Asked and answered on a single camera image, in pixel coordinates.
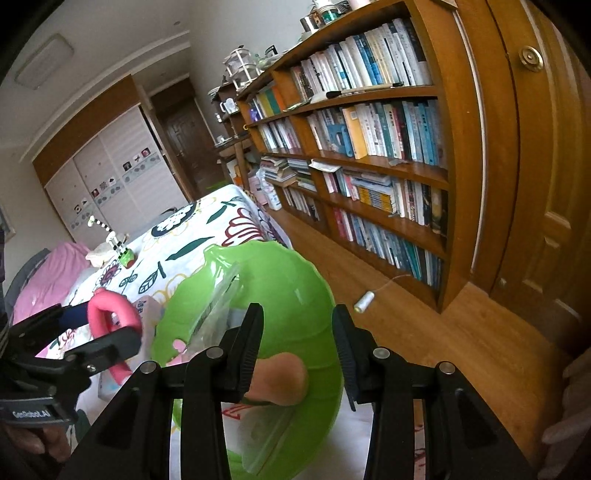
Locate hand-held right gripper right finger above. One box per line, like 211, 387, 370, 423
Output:
331, 304, 537, 480

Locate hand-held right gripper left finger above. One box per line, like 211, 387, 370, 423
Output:
58, 302, 265, 480

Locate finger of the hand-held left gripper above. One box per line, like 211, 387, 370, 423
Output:
62, 325, 143, 376
7, 302, 100, 354

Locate pink foam curler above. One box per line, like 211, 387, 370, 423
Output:
88, 288, 143, 384

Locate peach soft sponge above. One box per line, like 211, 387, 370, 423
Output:
245, 353, 309, 407

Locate clear plastic bag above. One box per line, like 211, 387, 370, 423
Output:
185, 262, 252, 365

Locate green leaf-shaped tray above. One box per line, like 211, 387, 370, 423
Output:
152, 242, 345, 480

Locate person's left hand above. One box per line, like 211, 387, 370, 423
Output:
0, 415, 71, 468

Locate pink quilt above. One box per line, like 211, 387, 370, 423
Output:
13, 242, 93, 324

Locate folded cream cloth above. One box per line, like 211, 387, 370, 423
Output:
88, 244, 116, 268

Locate pale pink silicone piece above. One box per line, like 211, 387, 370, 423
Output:
166, 338, 191, 367

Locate striped animal figurine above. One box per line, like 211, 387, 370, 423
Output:
87, 215, 136, 269

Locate floral printed bedsheet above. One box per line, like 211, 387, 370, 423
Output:
37, 185, 296, 480

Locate white sliding wardrobe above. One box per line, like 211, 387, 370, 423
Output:
32, 76, 195, 245

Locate wooden bookshelf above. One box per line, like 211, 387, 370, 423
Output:
235, 0, 467, 315

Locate dark wooden door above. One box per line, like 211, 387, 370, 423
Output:
150, 78, 222, 199

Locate wooden desk shelf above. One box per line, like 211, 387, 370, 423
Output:
210, 83, 252, 185

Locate rows of shelved books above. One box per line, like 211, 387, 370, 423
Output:
252, 18, 448, 287

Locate white cloth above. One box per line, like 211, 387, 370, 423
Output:
538, 351, 591, 480

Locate ceiling light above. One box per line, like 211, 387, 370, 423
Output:
14, 33, 75, 88

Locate light wooden door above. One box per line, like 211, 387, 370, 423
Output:
457, 0, 591, 356

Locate white wire rack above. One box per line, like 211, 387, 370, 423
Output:
225, 46, 259, 90

